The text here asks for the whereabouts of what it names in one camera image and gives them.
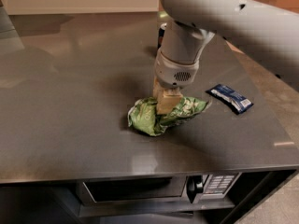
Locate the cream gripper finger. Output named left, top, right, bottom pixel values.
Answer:
left=152, top=77, right=163, bottom=98
left=156, top=89, right=183, bottom=115

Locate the green jalapeno chip bag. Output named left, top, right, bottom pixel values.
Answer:
left=127, top=97, right=210, bottom=137

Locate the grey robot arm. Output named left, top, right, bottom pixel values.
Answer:
left=153, top=0, right=299, bottom=114

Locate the blue Pepsi can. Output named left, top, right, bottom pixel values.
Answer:
left=157, top=22, right=167, bottom=49

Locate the blue snack packet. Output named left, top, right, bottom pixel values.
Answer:
left=206, top=84, right=253, bottom=115

